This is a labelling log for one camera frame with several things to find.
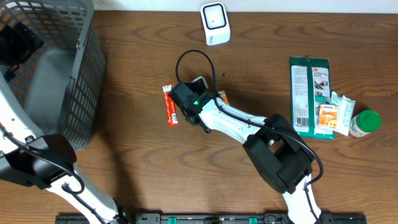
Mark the red snack packet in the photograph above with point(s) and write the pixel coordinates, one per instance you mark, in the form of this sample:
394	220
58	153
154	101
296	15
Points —
172	119

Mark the green 3M package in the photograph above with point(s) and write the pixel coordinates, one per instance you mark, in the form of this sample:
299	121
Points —
309	88

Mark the orange white tissue pack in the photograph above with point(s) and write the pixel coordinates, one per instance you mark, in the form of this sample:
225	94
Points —
328	116

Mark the white toilet wipes pack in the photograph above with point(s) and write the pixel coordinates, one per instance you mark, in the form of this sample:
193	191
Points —
345	112

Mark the green lid seasoning jar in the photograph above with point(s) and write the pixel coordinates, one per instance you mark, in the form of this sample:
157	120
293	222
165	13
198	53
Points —
364	123

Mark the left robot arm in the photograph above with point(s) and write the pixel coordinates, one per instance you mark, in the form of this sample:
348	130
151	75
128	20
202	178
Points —
50	162

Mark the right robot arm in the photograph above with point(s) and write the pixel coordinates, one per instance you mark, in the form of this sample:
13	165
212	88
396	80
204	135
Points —
278	153

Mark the white barcode scanner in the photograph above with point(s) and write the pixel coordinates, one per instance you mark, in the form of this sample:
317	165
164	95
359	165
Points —
215	23

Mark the grey plastic mesh basket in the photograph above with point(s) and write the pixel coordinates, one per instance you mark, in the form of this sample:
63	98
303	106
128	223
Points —
52	69

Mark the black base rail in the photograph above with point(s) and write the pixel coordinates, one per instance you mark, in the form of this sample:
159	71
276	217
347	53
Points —
269	218

